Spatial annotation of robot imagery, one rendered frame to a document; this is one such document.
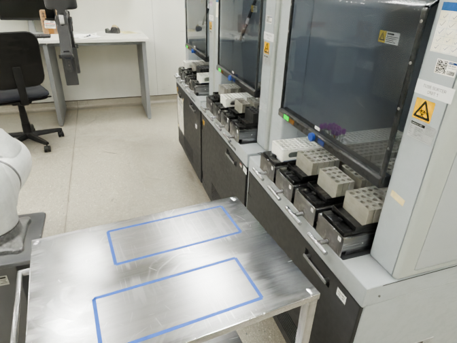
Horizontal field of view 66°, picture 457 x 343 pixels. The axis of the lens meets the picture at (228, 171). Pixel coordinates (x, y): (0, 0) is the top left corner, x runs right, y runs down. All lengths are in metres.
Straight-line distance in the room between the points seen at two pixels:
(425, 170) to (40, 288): 0.91
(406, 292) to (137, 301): 0.74
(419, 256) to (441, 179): 0.24
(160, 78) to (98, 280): 4.10
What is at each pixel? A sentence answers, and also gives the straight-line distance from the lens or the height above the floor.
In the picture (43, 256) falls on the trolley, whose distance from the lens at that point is 1.02.
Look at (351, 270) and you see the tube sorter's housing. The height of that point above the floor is 0.73.
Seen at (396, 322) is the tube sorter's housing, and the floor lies 0.55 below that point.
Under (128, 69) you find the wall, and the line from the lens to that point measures 4.78.
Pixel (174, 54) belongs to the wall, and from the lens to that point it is 4.82.
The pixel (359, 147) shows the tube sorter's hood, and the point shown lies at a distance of 1.07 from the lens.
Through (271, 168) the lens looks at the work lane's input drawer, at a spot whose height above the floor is 0.79.
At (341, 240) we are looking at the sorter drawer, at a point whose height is 0.79.
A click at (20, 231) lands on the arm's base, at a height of 0.73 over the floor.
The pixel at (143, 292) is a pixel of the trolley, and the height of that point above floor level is 0.82.
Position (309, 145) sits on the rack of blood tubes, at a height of 0.86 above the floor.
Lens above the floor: 1.43
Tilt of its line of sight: 28 degrees down
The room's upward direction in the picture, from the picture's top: 2 degrees clockwise
